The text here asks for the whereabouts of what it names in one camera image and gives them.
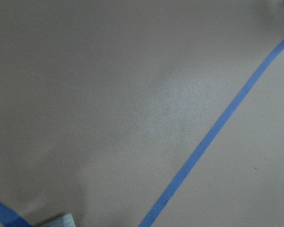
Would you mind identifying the pink towel with grey edge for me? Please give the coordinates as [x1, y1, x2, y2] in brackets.
[40, 213, 76, 227]

